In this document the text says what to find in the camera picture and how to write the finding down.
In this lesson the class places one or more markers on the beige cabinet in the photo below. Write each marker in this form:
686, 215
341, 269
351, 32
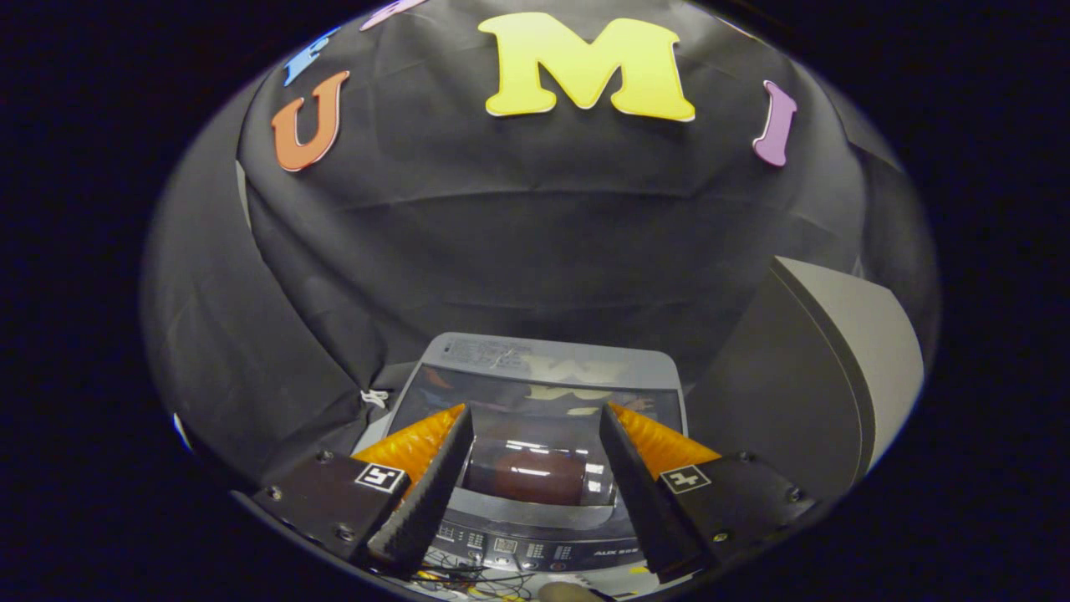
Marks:
836, 359

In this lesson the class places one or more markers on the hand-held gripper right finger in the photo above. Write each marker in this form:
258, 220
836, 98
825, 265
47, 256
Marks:
642, 493

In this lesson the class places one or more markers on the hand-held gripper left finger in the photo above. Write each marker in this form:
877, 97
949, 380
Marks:
430, 493

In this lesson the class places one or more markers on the grey washing machine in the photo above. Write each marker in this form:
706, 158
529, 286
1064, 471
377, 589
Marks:
535, 552

